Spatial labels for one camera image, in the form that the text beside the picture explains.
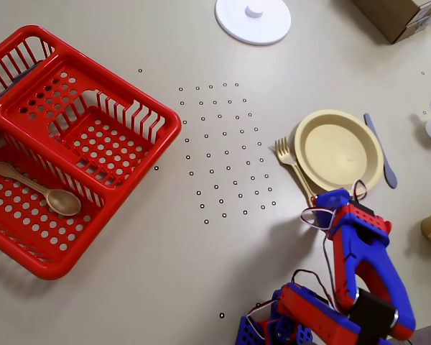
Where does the blue gripper body with servo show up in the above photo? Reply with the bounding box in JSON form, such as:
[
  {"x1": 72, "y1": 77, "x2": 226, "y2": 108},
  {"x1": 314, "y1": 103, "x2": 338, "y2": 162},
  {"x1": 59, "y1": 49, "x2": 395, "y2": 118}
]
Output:
[{"x1": 313, "y1": 188, "x2": 353, "y2": 231}]

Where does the gold plastic fork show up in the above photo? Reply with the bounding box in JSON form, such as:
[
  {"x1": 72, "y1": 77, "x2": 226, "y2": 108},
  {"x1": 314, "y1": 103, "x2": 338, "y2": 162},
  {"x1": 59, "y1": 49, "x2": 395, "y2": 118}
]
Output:
[{"x1": 274, "y1": 136, "x2": 319, "y2": 208}]

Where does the gold plastic plate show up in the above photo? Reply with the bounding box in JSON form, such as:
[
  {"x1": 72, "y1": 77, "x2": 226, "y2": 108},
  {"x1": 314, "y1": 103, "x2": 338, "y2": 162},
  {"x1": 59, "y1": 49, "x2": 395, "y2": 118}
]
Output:
[{"x1": 293, "y1": 109, "x2": 385, "y2": 193}]

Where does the grey plastic knife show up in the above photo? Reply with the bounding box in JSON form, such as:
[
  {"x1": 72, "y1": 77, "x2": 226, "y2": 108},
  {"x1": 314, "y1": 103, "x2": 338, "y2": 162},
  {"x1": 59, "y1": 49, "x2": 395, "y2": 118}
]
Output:
[{"x1": 363, "y1": 113, "x2": 399, "y2": 189}]

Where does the red plastic dish basket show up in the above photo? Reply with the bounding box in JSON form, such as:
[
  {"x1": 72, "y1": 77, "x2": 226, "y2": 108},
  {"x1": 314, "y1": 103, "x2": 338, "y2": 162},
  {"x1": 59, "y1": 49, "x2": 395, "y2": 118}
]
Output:
[{"x1": 0, "y1": 24, "x2": 183, "y2": 281}]

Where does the brown cardboard box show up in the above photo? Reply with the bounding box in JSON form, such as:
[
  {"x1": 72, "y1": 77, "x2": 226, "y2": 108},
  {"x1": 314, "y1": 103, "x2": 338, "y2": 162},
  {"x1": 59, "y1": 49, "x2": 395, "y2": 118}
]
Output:
[{"x1": 350, "y1": 0, "x2": 431, "y2": 45}]

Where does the white round disc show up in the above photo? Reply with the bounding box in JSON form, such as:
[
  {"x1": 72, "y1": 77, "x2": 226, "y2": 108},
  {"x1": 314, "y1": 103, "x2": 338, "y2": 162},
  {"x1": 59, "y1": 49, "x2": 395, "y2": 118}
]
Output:
[{"x1": 214, "y1": 0, "x2": 292, "y2": 46}]

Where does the tan wooden spoon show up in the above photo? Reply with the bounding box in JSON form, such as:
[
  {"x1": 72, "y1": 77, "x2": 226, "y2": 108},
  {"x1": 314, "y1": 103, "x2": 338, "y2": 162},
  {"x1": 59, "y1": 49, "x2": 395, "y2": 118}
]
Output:
[{"x1": 0, "y1": 161, "x2": 83, "y2": 216}]

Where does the grey utensil lying in basket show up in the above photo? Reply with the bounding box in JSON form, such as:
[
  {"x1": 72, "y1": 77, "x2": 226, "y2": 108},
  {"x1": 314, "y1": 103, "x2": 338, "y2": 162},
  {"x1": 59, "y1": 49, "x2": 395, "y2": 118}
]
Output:
[{"x1": 0, "y1": 60, "x2": 42, "y2": 109}]

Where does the red white servo cable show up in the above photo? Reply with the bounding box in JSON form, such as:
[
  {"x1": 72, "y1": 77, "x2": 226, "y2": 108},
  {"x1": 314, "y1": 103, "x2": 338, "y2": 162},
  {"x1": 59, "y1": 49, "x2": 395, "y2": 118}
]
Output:
[{"x1": 300, "y1": 179, "x2": 370, "y2": 310}]

